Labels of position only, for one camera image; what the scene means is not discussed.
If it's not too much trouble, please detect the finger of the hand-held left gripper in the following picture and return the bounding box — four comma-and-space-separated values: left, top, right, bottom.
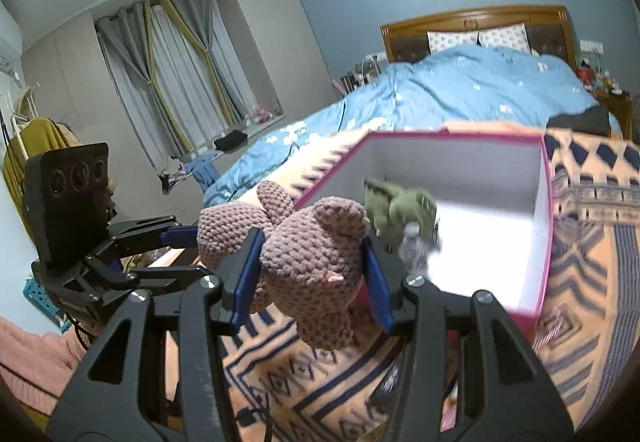
132, 265, 222, 297
100, 216, 202, 257

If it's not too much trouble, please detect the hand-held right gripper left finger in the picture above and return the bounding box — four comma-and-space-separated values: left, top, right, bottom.
47, 227, 267, 442

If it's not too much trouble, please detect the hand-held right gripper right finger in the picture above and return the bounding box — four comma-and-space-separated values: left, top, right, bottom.
361, 242, 577, 442

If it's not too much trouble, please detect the grey koala plush toy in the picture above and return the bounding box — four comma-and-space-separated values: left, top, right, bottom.
398, 223, 442, 273

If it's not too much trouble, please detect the brown crochet teddy bear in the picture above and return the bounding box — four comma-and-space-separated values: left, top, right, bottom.
196, 181, 372, 351

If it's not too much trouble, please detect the pink storage box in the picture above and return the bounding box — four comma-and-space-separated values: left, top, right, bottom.
294, 131, 556, 329

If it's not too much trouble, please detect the person's left forearm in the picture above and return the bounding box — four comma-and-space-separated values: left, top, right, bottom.
0, 316, 87, 425

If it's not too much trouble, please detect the yellow garment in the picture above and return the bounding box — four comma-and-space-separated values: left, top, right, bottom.
2, 118, 77, 209

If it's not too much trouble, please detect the green plush toy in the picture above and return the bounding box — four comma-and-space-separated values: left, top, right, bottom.
363, 178, 441, 243

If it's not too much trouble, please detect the blue plastic basket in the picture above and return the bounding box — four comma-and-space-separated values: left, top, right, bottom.
22, 274, 72, 334

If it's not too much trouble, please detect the black printed box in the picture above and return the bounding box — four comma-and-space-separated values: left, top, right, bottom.
369, 366, 402, 409

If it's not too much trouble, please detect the black bag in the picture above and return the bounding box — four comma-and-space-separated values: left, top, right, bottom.
213, 130, 249, 152

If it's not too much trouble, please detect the white clothes rack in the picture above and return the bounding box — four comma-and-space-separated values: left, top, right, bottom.
0, 82, 42, 163

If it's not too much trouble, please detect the white sheer curtain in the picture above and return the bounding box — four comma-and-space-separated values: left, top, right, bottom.
107, 4, 260, 160

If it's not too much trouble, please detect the grey yellow curtain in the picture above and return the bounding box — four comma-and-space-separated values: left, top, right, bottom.
160, 0, 252, 129
95, 0, 195, 157

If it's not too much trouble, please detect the white air conditioner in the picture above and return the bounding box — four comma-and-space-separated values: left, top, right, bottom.
0, 2, 24, 60

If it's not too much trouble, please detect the cluttered bedside table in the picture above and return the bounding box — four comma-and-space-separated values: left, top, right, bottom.
339, 60, 389, 93

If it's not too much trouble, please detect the blue floral duvet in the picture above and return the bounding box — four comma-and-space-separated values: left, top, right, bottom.
202, 44, 623, 207

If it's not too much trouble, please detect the orange patterned blanket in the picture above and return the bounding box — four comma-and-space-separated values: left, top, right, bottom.
150, 121, 640, 442

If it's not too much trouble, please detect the floral white pillow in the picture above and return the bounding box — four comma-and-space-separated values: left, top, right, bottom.
427, 30, 481, 56
478, 23, 532, 54

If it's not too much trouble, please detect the dark clothing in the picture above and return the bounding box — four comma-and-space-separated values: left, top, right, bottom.
546, 106, 612, 137

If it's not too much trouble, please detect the wooden nightstand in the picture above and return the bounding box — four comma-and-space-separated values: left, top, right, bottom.
594, 89, 640, 143

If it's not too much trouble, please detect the wooden bed headboard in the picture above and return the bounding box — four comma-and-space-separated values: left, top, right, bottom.
381, 5, 578, 68

